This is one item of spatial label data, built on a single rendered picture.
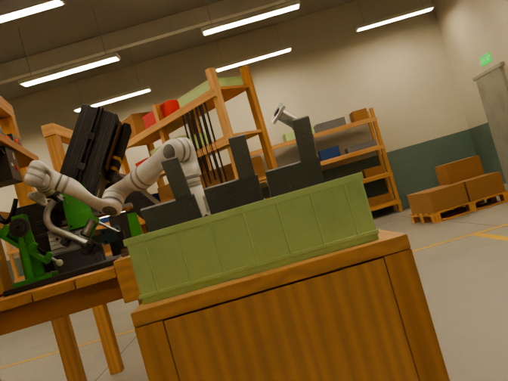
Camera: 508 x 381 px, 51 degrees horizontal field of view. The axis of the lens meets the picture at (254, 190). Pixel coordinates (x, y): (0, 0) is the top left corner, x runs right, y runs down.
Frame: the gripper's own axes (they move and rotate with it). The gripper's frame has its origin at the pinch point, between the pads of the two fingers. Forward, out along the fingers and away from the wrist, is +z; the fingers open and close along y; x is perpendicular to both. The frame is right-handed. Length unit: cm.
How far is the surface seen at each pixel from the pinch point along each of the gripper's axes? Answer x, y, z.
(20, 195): -3, 47, 73
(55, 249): 18.8, -11.5, 6.3
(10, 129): -32, 71, 63
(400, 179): -513, -284, 787
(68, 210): 1.2, -6.7, 4.1
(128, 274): 18, -56, -49
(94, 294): 29, -48, -40
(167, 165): -5, -60, -106
